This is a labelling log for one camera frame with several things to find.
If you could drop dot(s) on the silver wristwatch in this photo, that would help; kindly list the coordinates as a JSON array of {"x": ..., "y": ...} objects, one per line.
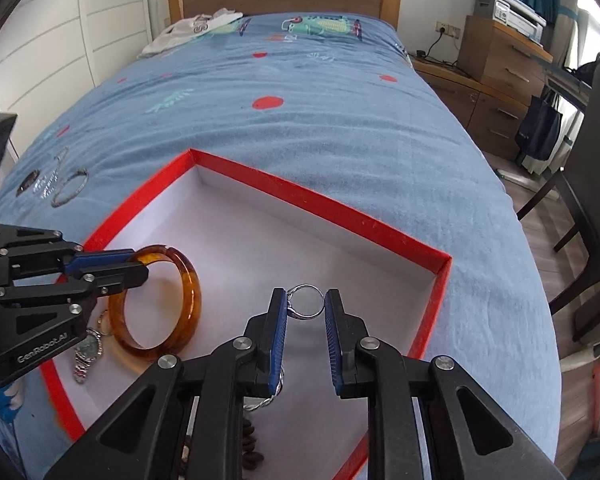
[{"x": 87, "y": 350}]

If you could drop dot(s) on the white wardrobe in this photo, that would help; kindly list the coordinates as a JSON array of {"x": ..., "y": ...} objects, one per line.
[{"x": 80, "y": 25}]

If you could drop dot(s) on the dark brown bangle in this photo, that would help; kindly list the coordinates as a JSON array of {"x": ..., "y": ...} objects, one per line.
[{"x": 27, "y": 183}]

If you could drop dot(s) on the wooden drawer chest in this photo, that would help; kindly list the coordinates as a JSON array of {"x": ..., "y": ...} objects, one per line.
[{"x": 500, "y": 60}]

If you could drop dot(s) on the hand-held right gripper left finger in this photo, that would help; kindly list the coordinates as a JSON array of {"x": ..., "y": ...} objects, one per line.
[{"x": 277, "y": 340}]

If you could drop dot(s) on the amber bangle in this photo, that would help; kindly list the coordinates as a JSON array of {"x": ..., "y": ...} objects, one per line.
[{"x": 192, "y": 300}]

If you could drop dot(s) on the white printer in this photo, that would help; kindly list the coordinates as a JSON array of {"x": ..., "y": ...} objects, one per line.
[{"x": 505, "y": 10}]

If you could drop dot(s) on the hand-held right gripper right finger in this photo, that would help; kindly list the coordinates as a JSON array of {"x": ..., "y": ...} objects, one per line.
[{"x": 332, "y": 340}]

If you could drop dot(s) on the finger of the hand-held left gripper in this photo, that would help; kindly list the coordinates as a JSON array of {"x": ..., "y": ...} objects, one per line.
[
  {"x": 100, "y": 259},
  {"x": 120, "y": 277}
]

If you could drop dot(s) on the thin metal bangle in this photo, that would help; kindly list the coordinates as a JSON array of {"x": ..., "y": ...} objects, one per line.
[{"x": 56, "y": 200}]

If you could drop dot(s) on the dark blue tote bag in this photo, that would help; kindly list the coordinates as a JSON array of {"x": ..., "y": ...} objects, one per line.
[{"x": 540, "y": 130}]

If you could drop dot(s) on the wall power socket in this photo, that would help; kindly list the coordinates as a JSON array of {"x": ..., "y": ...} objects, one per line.
[{"x": 447, "y": 29}]

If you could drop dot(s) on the red box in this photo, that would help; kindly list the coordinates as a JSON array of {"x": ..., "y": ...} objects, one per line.
[{"x": 280, "y": 240}]

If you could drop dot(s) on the low wooden cabinet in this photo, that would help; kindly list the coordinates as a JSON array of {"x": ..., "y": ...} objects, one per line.
[{"x": 480, "y": 110}]

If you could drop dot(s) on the white garment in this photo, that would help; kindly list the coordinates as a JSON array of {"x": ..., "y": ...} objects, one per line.
[{"x": 180, "y": 30}]

